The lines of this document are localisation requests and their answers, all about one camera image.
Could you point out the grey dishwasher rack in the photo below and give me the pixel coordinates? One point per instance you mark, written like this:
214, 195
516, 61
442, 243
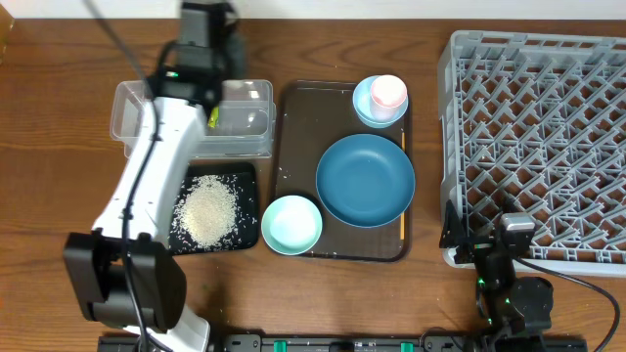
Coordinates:
538, 119

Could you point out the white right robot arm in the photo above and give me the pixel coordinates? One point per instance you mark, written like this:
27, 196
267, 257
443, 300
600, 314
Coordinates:
518, 309

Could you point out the dark blue plate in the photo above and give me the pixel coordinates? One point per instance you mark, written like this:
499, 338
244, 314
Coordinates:
358, 180

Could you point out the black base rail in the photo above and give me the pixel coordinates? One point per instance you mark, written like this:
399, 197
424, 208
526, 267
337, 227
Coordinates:
437, 342

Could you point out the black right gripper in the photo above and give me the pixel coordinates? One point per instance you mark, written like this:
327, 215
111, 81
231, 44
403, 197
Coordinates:
455, 238

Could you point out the green snack wrapper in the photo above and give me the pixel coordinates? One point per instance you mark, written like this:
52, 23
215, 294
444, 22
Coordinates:
213, 118

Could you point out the wooden chopstick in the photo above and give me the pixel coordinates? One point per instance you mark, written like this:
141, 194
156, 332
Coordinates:
403, 190

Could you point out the pile of white rice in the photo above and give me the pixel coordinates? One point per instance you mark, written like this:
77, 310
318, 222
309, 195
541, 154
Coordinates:
207, 213

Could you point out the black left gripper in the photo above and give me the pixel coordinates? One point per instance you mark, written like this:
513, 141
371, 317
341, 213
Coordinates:
233, 53

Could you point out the pink cup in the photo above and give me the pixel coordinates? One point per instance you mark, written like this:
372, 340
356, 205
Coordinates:
388, 93

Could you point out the brown serving tray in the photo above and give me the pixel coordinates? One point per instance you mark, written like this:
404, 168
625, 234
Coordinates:
313, 116

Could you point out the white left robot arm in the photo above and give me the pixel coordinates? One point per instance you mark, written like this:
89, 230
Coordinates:
122, 272

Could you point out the black food waste tray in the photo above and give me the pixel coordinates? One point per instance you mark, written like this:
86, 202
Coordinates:
241, 177

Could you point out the light blue bowl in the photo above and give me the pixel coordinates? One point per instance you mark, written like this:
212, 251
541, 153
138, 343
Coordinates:
361, 102

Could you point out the clear plastic bin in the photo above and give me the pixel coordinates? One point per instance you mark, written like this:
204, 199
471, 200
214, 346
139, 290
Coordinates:
245, 128

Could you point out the mint green bowl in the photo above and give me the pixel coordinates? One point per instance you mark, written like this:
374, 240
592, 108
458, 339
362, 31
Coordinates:
291, 225

